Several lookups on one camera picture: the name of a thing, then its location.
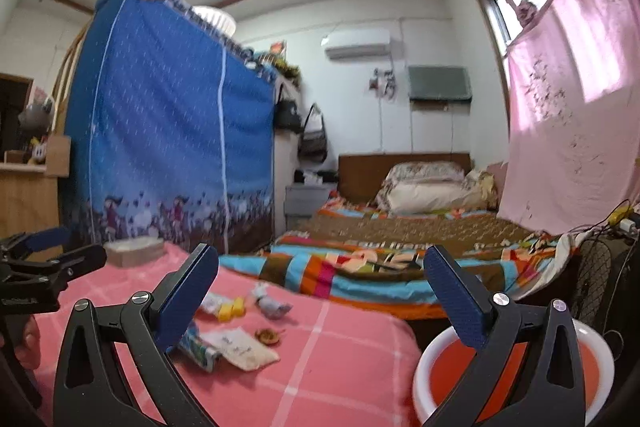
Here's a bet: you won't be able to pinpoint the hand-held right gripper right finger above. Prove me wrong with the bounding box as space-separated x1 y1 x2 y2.
420 244 587 427

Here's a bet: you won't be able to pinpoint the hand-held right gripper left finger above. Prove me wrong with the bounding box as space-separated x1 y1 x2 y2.
52 243 221 427

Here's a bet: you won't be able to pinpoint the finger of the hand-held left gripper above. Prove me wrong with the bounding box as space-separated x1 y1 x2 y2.
0 244 108 290
0 227 73 263

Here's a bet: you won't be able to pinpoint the small yellow packet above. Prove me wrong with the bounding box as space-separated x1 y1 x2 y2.
217 297 246 322

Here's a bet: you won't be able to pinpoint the colourful tube wrapper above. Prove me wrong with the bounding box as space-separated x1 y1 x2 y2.
172 327 223 373

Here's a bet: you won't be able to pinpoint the orange bin with white rim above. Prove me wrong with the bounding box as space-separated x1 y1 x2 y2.
411 319 615 427

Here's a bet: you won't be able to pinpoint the white packet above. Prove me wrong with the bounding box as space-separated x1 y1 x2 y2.
200 326 281 373

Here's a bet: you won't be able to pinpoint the person's left hand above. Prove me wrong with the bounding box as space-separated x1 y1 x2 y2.
0 314 42 370

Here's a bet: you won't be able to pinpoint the white and yellow wrapper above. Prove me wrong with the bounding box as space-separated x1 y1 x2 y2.
199 292 226 315

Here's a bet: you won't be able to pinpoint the light wooden cabinet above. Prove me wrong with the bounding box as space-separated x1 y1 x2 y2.
0 134 71 248

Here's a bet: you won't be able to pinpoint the beige tissue box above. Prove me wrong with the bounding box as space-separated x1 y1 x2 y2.
103 237 166 268

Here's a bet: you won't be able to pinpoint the yellow and white plush toy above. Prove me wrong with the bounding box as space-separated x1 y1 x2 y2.
27 137 48 165

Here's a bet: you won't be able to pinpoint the crumpled grey wrapper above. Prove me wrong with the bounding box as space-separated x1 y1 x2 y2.
250 282 293 320

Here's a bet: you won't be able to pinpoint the small brown round lid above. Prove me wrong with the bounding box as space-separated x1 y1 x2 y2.
254 328 286 347

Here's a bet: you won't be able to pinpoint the white pillow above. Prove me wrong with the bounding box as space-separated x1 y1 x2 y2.
375 179 488 214

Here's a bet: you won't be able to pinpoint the bed with colourful quilt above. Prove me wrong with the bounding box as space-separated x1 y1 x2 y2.
217 199 583 308

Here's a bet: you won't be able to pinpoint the yellowish crumpled cloth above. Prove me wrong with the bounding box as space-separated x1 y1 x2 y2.
462 167 501 210

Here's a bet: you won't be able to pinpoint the grey plush toy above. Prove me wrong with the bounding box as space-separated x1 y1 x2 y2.
19 99 53 138

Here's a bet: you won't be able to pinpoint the floral pillow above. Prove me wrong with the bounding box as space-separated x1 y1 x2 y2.
382 161 466 188

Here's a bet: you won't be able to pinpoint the pink checked blanket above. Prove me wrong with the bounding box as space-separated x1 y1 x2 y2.
30 239 423 427

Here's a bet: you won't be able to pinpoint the black floor fan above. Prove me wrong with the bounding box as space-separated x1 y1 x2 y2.
570 232 640 343

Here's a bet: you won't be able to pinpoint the grey nightstand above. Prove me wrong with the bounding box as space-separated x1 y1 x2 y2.
285 183 338 233

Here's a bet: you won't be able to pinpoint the brown wooden headboard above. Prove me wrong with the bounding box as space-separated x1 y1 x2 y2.
338 152 473 200

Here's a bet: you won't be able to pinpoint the blue fabric wardrobe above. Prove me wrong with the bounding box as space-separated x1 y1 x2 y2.
62 0 278 255

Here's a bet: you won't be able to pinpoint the white wardrobe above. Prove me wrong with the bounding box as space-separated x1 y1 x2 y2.
272 74 328 238

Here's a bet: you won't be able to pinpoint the black clothes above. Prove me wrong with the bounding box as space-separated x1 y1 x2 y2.
294 168 340 186

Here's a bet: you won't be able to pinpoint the yellow plug adapter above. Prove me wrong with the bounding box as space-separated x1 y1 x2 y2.
607 202 631 225

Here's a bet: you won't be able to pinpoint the grey hanging bag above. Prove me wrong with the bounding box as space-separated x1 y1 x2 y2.
298 103 328 165

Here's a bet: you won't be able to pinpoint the black hanging bag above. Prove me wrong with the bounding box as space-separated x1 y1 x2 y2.
275 84 303 132

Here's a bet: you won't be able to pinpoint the pink curtain cloth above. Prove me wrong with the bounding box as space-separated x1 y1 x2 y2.
497 0 640 248

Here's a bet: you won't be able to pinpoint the colourful decorations pile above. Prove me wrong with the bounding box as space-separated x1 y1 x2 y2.
269 39 303 88

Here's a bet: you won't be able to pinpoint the white slatted basket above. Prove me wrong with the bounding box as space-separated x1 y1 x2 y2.
191 5 237 38

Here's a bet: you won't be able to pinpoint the white air conditioner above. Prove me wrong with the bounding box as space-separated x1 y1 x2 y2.
321 27 392 60

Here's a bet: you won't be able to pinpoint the curved wooden frame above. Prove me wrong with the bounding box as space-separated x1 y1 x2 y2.
52 29 85 138

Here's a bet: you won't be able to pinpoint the wall television with green cover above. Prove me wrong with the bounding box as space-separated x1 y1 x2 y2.
407 65 473 102

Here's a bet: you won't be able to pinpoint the wall hook with small items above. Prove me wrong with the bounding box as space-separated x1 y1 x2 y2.
369 67 398 98

